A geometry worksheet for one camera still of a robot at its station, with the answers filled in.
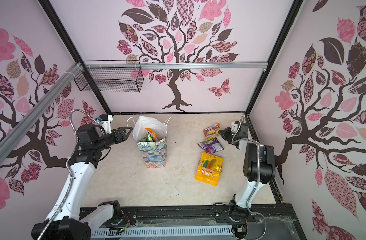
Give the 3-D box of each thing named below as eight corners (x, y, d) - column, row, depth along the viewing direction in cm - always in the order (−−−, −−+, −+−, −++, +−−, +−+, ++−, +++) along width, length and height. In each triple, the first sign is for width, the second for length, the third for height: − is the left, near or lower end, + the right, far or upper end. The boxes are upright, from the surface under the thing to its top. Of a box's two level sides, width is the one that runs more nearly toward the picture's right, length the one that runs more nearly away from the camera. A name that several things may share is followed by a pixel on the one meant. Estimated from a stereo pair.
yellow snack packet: (194, 180, 87) (194, 176, 82) (201, 156, 97) (201, 151, 93) (217, 187, 84) (219, 183, 80) (222, 161, 94) (223, 157, 90)
